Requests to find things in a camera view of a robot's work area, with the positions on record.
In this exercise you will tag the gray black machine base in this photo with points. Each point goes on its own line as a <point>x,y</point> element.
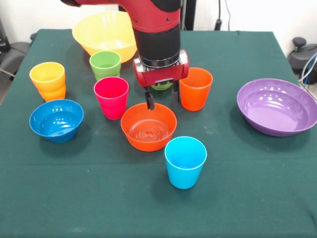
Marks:
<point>12,59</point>
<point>302,57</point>

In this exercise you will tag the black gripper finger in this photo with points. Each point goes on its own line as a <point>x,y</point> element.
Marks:
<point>150,101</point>
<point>176,91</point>

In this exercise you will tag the light blue cup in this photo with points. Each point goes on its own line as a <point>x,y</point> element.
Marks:
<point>184,176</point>

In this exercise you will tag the orange cup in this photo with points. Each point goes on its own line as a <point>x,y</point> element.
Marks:
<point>195,96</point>

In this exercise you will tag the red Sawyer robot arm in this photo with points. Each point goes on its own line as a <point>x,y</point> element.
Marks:
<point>156,42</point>

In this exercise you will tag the yellow cup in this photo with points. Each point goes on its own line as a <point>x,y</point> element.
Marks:
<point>49,86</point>

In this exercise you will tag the pink cup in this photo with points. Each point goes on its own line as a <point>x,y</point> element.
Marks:
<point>111,104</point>

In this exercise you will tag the purple bowl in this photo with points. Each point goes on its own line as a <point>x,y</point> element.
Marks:
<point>272,111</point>

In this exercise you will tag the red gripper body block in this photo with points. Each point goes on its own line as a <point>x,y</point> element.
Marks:
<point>161,75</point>

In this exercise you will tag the large yellow bowl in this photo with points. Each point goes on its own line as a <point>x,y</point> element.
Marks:
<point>104,32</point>

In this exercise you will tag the green bowl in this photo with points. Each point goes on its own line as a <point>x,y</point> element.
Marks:
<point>161,87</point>

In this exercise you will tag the dark green tablecloth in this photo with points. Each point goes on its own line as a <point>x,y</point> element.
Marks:
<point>223,198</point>

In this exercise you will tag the orange bowl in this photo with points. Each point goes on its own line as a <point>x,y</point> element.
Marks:
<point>148,143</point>

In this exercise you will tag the green cup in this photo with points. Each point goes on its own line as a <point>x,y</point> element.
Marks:
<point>104,62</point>

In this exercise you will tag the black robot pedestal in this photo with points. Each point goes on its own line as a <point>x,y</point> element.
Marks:
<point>193,15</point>

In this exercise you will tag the blue bowl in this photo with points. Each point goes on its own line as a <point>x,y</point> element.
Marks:
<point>57,134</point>

